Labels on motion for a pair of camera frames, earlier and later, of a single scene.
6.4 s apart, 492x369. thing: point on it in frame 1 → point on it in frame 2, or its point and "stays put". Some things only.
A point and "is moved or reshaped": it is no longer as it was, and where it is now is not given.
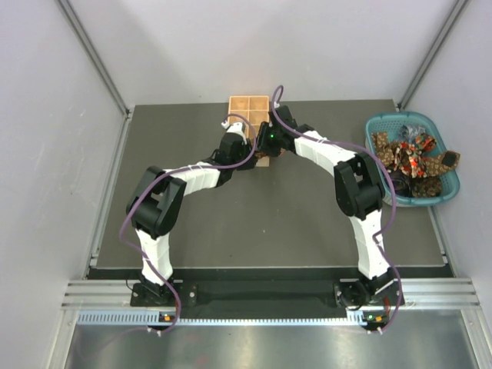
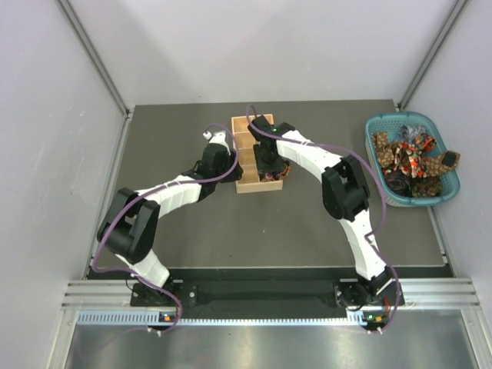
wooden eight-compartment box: x=256 y=108 → x=245 y=138
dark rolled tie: x=402 y=183 stays put
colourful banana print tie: x=260 y=154 is moved or reshaped
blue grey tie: x=409 y=133 stays put
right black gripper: x=260 y=144 → x=262 y=167
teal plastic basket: x=391 y=121 stays put
